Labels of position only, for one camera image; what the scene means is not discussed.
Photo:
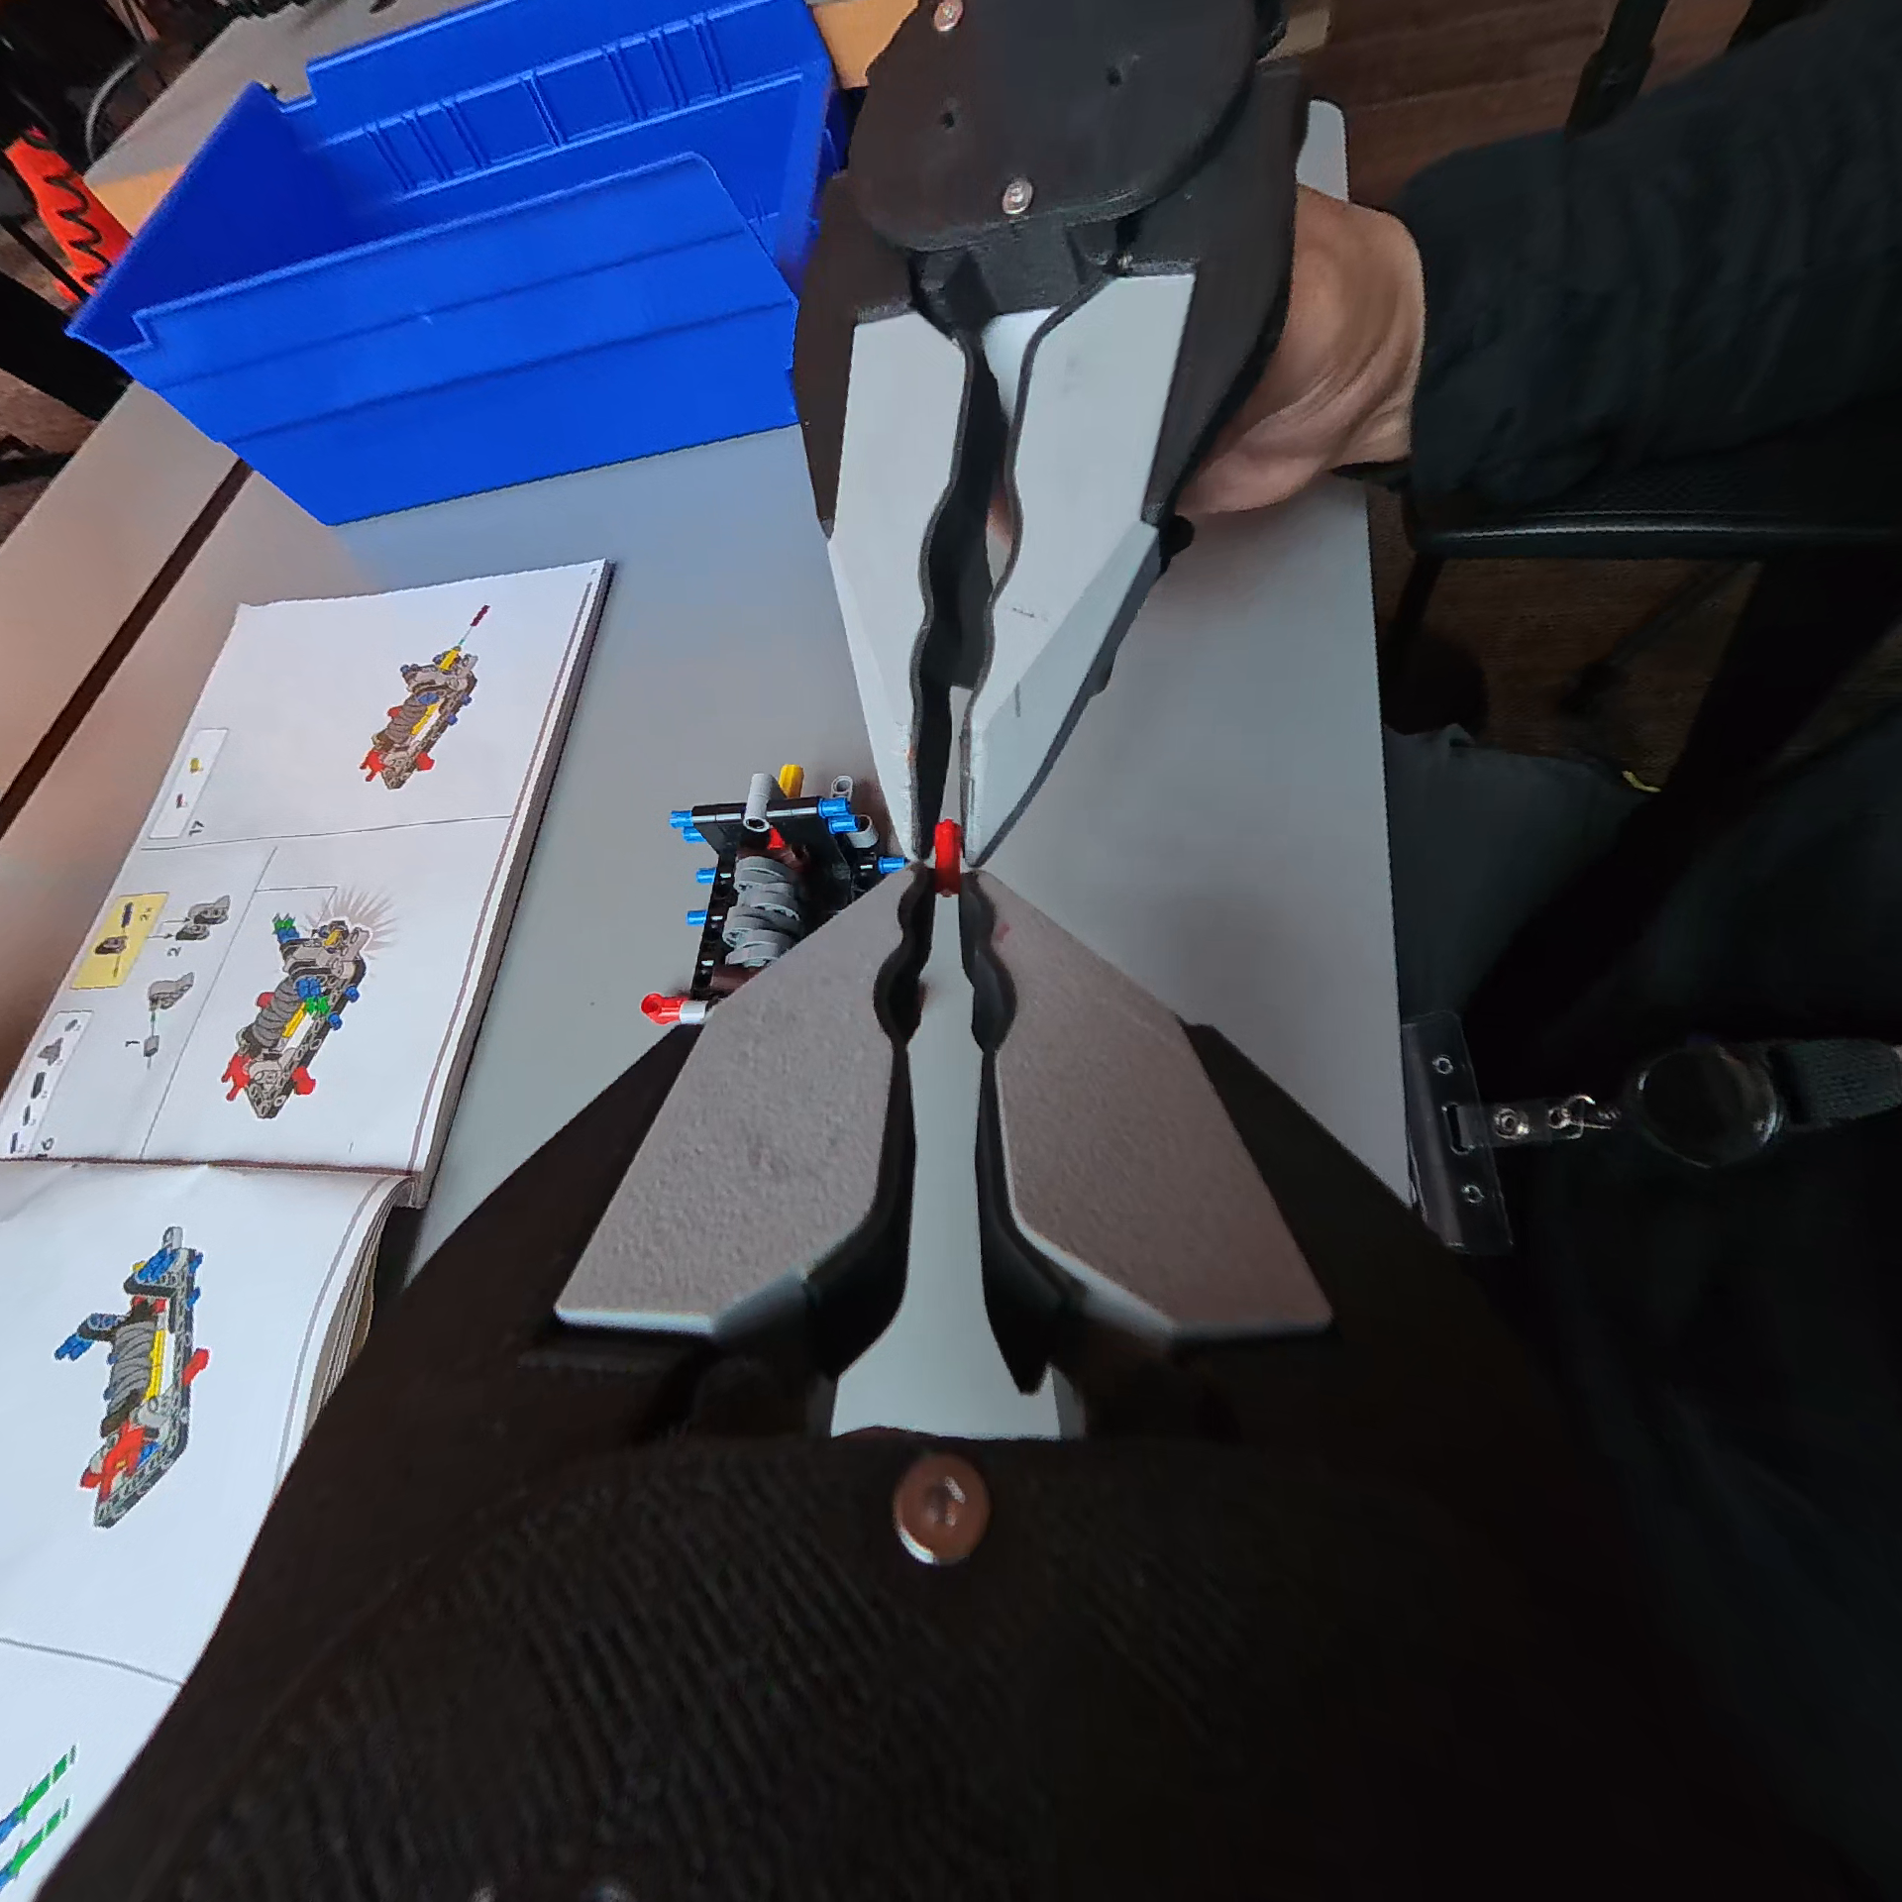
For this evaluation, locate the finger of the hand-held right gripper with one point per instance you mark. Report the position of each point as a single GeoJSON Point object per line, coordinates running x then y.
{"type": "Point", "coordinates": [1100, 490]}
{"type": "Point", "coordinates": [889, 490]}

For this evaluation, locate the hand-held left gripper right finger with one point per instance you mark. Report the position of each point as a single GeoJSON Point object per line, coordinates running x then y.
{"type": "Point", "coordinates": [1160, 1175]}

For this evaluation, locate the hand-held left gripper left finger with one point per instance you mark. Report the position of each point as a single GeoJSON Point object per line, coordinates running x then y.
{"type": "Point", "coordinates": [757, 1175]}

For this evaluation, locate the black lego frame assembly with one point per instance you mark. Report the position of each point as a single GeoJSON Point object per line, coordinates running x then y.
{"type": "Point", "coordinates": [764, 892]}

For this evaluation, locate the red lego axle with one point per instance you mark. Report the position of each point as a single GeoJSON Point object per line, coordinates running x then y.
{"type": "Point", "coordinates": [946, 857]}

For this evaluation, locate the lego instruction booklet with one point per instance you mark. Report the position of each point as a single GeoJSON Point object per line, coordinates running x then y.
{"type": "Point", "coordinates": [373, 892]}

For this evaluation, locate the person's right hand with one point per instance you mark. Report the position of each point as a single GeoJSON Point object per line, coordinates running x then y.
{"type": "Point", "coordinates": [1338, 356]}

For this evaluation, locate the blue plastic bin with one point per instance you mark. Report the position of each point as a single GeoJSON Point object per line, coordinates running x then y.
{"type": "Point", "coordinates": [448, 297]}

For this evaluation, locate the orange and black object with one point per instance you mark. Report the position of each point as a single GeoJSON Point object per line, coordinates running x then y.
{"type": "Point", "coordinates": [59, 209]}

